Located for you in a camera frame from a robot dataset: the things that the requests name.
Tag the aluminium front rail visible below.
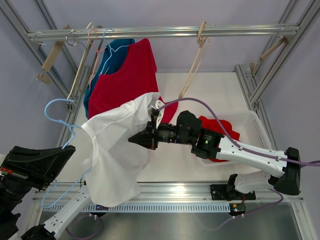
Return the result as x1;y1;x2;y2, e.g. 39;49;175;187
31;181;304;203

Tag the wooden clip hanger right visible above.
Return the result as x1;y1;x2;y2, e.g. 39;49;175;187
249;36;288;75

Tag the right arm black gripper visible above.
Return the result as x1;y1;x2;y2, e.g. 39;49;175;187
129;114;194;150

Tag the aluminium hanging rail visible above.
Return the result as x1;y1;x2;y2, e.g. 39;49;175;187
26;24;300;42

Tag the white plastic basket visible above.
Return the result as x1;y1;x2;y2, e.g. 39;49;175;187
199;110;272;167

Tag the slotted white cable duct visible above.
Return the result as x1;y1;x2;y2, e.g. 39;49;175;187
42;202;231;212

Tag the light blue wire hanger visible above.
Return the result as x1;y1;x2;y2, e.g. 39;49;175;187
40;98;87;209
99;28;129;75

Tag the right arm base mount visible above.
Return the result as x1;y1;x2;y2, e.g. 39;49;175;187
210;174;256;201

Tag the pink wire hanger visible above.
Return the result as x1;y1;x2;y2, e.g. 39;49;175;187
87;39;104;89

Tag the teal t shirt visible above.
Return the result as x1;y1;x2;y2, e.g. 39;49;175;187
83;38;135;119

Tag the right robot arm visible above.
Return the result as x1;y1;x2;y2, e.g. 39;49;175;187
128;110;301;201

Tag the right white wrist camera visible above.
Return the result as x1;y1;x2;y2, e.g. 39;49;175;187
150;99;165;129

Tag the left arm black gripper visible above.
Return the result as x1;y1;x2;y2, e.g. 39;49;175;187
0;145;75;215

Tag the magenta t shirt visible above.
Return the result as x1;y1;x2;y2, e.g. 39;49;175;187
87;37;179;123

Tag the cream plastic hanger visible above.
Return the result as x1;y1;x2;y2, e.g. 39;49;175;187
66;29;92;101

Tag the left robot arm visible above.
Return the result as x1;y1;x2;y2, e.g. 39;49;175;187
0;145;91;240

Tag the wooden clip hanger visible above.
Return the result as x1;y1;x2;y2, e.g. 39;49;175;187
36;39;66;85
249;36;288;75

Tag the white t shirt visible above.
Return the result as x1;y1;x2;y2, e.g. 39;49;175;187
81;92;160;207

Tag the beige plastic hanger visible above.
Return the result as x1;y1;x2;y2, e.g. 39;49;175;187
178;21;211;99

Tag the red t shirt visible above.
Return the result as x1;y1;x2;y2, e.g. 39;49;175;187
198;115;241;163

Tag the wooden clip hanger left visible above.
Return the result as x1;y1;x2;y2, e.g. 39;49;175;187
36;39;66;85

